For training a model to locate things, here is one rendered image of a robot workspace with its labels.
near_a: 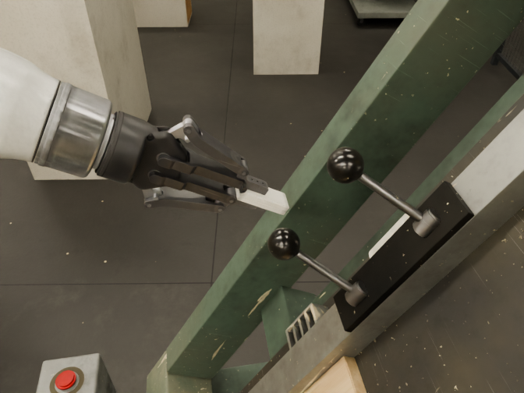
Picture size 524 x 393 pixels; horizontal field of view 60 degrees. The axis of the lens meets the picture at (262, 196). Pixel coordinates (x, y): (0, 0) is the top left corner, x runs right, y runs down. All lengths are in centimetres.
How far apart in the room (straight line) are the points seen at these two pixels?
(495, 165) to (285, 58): 375
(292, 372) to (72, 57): 229
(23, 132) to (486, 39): 55
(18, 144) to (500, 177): 45
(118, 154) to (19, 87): 11
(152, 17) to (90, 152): 494
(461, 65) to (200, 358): 74
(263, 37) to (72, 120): 366
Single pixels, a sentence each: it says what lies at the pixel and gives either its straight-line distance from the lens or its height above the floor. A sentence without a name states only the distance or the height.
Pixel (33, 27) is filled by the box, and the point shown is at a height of 98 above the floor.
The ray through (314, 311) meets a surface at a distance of 65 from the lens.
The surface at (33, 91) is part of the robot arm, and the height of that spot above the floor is 162.
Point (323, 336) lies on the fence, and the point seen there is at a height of 132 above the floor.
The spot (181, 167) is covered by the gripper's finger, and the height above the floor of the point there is 152.
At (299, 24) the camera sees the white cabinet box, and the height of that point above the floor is 45.
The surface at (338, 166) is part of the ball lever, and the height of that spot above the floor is 156.
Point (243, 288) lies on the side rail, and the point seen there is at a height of 116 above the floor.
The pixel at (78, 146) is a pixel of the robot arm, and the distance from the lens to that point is 48.
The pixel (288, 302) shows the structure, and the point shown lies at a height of 115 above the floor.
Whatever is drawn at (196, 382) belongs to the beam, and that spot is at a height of 87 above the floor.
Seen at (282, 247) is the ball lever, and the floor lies 145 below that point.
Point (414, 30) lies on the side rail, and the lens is 65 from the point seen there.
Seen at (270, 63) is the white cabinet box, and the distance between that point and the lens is 419.
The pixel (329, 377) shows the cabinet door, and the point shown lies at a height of 128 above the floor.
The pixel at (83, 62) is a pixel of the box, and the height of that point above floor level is 79.
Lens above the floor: 183
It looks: 41 degrees down
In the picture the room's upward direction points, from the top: straight up
